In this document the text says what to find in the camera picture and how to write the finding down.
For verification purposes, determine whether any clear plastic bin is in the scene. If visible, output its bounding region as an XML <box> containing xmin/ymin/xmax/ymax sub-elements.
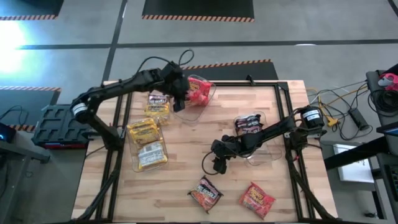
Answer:
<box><xmin>232</xmin><ymin>111</ymin><xmax>284</xmax><ymax>167</ymax></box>
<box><xmin>126</xmin><ymin>117</ymin><xmax>170</xmax><ymax>174</ymax></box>
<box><xmin>172</xmin><ymin>74</ymin><xmax>218</xmax><ymax>124</ymax></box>

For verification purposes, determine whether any pink and white tool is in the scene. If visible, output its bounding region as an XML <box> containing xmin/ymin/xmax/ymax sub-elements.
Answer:
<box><xmin>377</xmin><ymin>73</ymin><xmax>398</xmax><ymax>91</ymax></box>

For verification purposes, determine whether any black hazard-striped floor mat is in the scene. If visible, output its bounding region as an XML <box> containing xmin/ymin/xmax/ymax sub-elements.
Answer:
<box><xmin>141</xmin><ymin>0</ymin><xmax>256</xmax><ymax>23</ymax></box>
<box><xmin>0</xmin><ymin>85</ymin><xmax>62</xmax><ymax>132</ymax></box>
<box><xmin>142</xmin><ymin>58</ymin><xmax>280</xmax><ymax>82</ymax></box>
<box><xmin>0</xmin><ymin>0</ymin><xmax>65</xmax><ymax>21</ymax></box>

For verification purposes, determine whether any grey side desk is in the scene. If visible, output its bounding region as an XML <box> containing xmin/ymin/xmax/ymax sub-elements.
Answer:
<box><xmin>0</xmin><ymin>123</ymin><xmax>51</xmax><ymax>224</ymax></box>

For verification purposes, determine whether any grey equipment cart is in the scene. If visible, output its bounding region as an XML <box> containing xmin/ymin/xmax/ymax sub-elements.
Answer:
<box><xmin>366</xmin><ymin>63</ymin><xmax>398</xmax><ymax>125</ymax></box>

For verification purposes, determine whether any black diagonal beam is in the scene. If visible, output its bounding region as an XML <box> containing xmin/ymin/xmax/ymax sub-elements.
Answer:
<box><xmin>323</xmin><ymin>136</ymin><xmax>398</xmax><ymax>171</ymax></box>

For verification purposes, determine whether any dark tablet screen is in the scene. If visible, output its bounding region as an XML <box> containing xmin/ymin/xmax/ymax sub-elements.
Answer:
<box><xmin>376</xmin><ymin>121</ymin><xmax>398</xmax><ymax>138</ymax></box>

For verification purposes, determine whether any coiled black cable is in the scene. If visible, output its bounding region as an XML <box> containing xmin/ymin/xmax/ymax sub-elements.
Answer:
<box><xmin>368</xmin><ymin>89</ymin><xmax>398</xmax><ymax>113</ymax></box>

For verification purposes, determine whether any black device with blue light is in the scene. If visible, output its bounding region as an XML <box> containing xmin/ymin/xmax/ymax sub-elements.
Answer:
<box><xmin>0</xmin><ymin>122</ymin><xmax>17</xmax><ymax>144</ymax></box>

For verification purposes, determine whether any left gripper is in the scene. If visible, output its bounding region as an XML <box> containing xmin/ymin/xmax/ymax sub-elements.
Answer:
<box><xmin>160</xmin><ymin>61</ymin><xmax>190</xmax><ymax>113</ymax></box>

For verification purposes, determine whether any dark keyboard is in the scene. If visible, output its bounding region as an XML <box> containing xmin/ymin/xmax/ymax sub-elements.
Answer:
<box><xmin>384</xmin><ymin>164</ymin><xmax>398</xmax><ymax>202</ymax></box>

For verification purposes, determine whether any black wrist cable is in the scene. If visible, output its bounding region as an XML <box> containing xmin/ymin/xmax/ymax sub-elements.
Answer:
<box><xmin>201</xmin><ymin>150</ymin><xmax>220</xmax><ymax>176</ymax></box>
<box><xmin>136</xmin><ymin>49</ymin><xmax>196</xmax><ymax>74</ymax></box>

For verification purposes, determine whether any black tray left of table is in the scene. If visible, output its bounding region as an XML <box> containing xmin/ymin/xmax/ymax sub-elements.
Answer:
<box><xmin>32</xmin><ymin>103</ymin><xmax>98</xmax><ymax>150</ymax></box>

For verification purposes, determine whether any white box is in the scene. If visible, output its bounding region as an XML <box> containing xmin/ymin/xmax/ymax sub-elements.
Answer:
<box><xmin>333</xmin><ymin>143</ymin><xmax>375</xmax><ymax>184</ymax></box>

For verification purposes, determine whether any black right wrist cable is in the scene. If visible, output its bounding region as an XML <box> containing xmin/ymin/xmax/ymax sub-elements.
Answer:
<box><xmin>201</xmin><ymin>150</ymin><xmax>220</xmax><ymax>176</ymax></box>

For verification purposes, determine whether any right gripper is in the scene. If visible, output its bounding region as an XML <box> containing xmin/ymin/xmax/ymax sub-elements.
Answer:
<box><xmin>210</xmin><ymin>136</ymin><xmax>250</xmax><ymax>175</ymax></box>

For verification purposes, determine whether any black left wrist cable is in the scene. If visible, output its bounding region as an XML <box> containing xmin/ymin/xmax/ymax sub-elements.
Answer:
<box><xmin>136</xmin><ymin>49</ymin><xmax>196</xmax><ymax>74</ymax></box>

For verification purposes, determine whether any black power brick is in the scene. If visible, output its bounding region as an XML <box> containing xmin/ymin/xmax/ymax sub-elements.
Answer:
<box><xmin>347</xmin><ymin>107</ymin><xmax>371</xmax><ymax>131</ymax></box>

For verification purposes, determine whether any yellow cable with plug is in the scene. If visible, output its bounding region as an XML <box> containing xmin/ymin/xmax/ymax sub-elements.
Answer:
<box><xmin>310</xmin><ymin>86</ymin><xmax>368</xmax><ymax>127</ymax></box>

